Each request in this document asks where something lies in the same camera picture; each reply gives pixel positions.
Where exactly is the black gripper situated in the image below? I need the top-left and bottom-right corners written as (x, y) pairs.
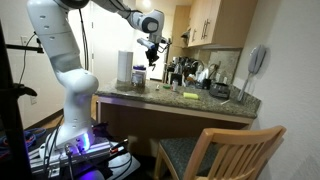
top-left (145, 44), bottom-right (159, 66)

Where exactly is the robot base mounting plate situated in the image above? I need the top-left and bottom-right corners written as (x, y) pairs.
top-left (29, 138), bottom-right (140, 180)

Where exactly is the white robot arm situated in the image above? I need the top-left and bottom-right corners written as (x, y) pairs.
top-left (27, 0), bottom-right (164, 150)

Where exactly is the clear container blue lid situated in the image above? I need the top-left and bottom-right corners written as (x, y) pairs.
top-left (131, 65), bottom-right (146, 87)

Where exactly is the white paper towel roll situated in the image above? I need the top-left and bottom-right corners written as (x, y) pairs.
top-left (117, 51), bottom-right (133, 82)

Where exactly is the green small object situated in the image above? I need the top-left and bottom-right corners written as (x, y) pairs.
top-left (163, 85), bottom-right (171, 89)

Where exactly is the yellow-green sponge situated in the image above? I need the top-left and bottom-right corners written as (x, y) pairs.
top-left (183, 92), bottom-right (199, 100)

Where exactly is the black toaster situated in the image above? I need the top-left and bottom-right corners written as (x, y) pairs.
top-left (209, 83), bottom-right (230, 99)

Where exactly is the granite counter peninsula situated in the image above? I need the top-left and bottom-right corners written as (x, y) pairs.
top-left (93, 78), bottom-right (262, 158)

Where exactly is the wooden chair grey seat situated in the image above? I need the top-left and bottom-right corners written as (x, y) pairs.
top-left (153, 125), bottom-right (286, 180)

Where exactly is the black tripod stand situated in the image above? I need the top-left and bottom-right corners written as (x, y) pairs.
top-left (0, 24), bottom-right (37, 180)

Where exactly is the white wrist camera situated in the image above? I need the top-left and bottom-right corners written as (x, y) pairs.
top-left (137, 38), bottom-right (155, 49)

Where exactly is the light wooden wall cabinet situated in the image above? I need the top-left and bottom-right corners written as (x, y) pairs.
top-left (187, 0), bottom-right (258, 48)

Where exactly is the white wall telephone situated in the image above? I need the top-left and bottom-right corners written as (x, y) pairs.
top-left (237, 45), bottom-right (266, 101)

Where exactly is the blue cable coil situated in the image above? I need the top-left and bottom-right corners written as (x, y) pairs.
top-left (0, 127), bottom-right (48, 158)

